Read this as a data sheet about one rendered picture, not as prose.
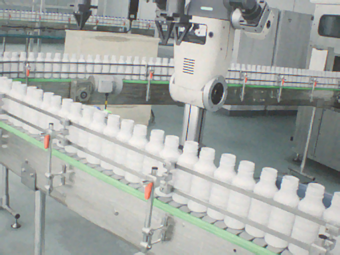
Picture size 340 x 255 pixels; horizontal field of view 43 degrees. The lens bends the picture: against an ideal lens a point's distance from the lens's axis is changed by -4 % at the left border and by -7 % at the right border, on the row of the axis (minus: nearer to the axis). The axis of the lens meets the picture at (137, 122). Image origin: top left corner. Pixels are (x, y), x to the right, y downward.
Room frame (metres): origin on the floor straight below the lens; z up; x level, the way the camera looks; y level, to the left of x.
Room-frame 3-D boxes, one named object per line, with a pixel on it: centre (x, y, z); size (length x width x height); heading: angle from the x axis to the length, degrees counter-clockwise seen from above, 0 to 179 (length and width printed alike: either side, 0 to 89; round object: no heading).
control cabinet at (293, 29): (7.94, -2.51, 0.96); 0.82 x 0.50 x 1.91; 119
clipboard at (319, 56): (4.79, -1.92, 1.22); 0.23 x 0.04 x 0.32; 29
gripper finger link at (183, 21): (1.38, -0.09, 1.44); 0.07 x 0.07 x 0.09; 46
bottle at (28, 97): (1.64, 0.42, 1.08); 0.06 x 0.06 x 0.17
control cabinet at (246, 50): (7.51, -1.72, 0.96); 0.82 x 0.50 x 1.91; 119
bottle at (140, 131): (1.23, -0.01, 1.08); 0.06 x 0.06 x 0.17
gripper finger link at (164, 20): (1.36, -0.06, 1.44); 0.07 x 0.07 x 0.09; 46
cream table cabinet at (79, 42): (5.87, 0.46, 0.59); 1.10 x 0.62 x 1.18; 119
